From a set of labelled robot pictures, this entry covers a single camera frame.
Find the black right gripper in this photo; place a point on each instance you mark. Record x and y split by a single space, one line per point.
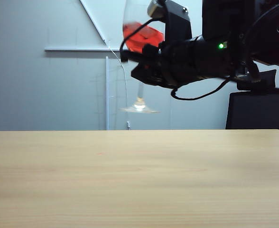
165 66

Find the red liquid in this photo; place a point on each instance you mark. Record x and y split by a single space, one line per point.
139 38

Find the clear glass goblet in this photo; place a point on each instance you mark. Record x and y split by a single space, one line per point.
139 108

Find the black office chair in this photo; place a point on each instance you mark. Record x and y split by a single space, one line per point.
255 111

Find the white vertical wall rail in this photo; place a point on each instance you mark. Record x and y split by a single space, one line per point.
107 95

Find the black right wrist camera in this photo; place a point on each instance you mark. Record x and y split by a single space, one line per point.
177 21

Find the white diagonal wall rail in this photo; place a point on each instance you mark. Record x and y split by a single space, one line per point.
93 21

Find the white horizontal wall rail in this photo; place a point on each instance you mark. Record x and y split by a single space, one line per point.
77 49

